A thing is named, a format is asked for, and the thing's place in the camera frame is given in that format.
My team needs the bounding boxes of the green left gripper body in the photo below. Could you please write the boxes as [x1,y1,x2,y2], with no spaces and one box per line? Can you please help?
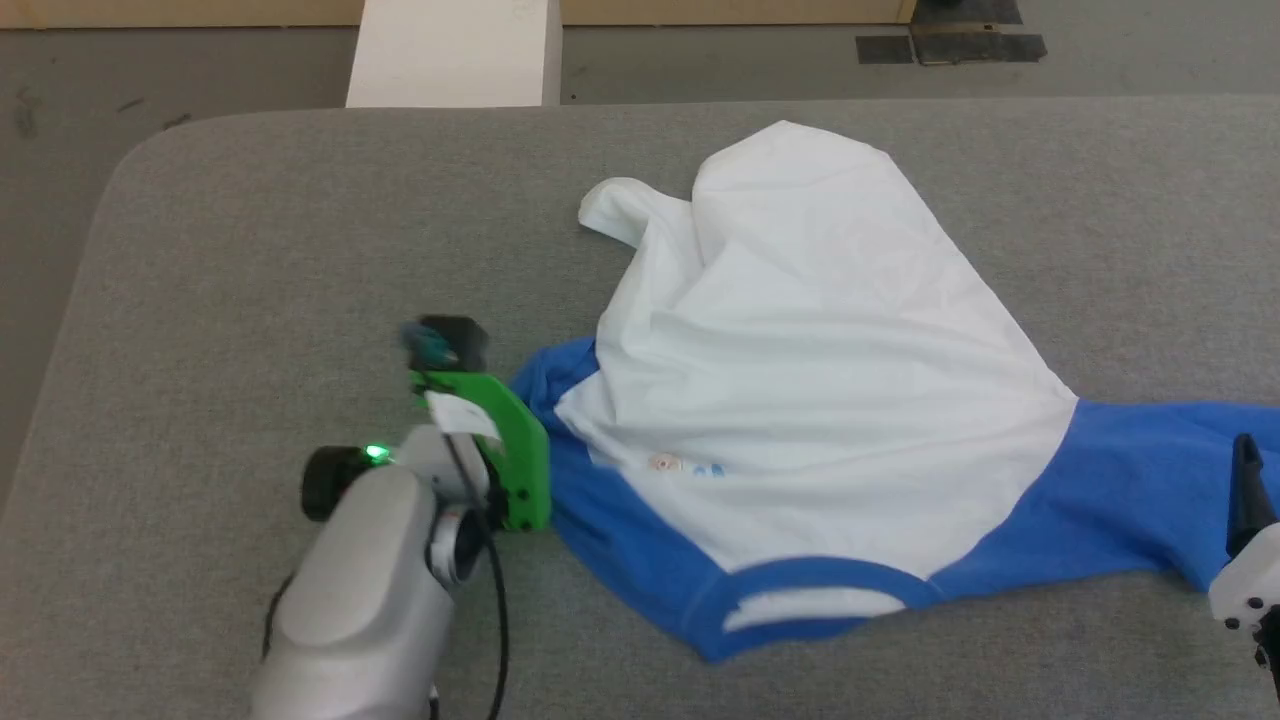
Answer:
[409,370,552,533]

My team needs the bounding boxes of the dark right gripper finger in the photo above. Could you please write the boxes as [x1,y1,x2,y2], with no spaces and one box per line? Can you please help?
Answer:
[1227,433,1280,557]

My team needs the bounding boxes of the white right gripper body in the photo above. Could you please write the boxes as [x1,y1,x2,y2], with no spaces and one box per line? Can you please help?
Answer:
[1207,518,1280,635]

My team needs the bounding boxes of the white shirt with blue sleeves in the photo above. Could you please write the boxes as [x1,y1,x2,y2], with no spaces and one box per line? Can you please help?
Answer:
[509,119,1280,665]

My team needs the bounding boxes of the white box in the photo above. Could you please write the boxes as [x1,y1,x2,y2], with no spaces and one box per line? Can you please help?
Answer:
[344,0,564,109]

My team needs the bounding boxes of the long black floor tape patch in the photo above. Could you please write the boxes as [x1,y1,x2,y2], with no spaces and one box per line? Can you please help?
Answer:
[911,30,1049,67]

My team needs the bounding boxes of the lemon print partition panel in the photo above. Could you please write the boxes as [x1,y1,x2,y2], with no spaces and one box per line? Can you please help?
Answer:
[0,0,918,29]

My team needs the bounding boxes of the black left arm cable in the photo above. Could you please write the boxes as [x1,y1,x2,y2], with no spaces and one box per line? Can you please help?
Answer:
[440,428,513,720]

